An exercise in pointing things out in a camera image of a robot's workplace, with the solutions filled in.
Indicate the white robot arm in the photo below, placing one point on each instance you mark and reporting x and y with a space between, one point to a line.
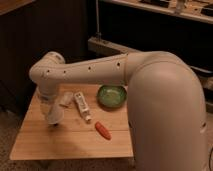
165 103

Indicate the green glass bowl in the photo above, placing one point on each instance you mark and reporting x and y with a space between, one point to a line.
111 96

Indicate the white toothpaste tube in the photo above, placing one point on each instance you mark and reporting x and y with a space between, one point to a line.
82 106

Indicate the orange toy carrot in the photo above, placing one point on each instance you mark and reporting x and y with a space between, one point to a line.
102 131

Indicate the wooden table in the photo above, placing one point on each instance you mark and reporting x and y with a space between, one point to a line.
73 138

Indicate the dark shelf unit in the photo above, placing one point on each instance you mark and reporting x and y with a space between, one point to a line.
121 26

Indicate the black object on shelf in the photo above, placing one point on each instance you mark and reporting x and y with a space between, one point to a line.
202 72

